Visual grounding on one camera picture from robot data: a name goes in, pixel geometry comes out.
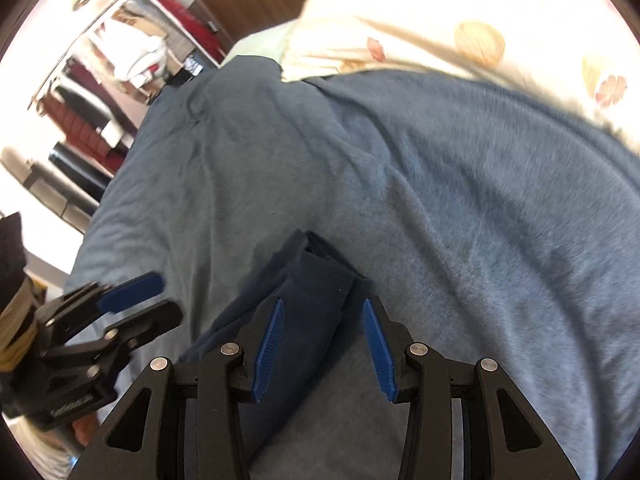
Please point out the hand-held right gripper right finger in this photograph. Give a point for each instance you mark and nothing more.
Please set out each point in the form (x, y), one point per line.
(380, 350)

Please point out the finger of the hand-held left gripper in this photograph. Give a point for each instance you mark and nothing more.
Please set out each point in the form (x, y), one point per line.
(150, 320)
(132, 290)

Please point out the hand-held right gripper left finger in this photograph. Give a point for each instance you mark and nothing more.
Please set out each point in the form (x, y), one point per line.
(267, 350)

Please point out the navy blue pants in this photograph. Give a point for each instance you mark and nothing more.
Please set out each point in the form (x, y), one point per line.
(320, 280)

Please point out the black ladder stand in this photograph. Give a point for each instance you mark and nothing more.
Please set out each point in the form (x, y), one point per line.
(55, 195)

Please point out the dark and tan cloth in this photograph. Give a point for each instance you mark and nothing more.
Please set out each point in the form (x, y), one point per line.
(12, 260)

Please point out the blue-grey bed blanket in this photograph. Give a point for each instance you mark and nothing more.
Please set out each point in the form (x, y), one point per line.
(400, 185)

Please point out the row of hanging clothes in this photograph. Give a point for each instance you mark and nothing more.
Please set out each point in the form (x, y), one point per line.
(130, 55)

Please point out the pale green pillow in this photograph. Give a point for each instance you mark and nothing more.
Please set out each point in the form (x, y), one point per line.
(260, 45)

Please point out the cream floral pillow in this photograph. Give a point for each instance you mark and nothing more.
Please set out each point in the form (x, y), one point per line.
(450, 10)

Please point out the clothes rack rail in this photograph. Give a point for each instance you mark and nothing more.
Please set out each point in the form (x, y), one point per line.
(80, 35)

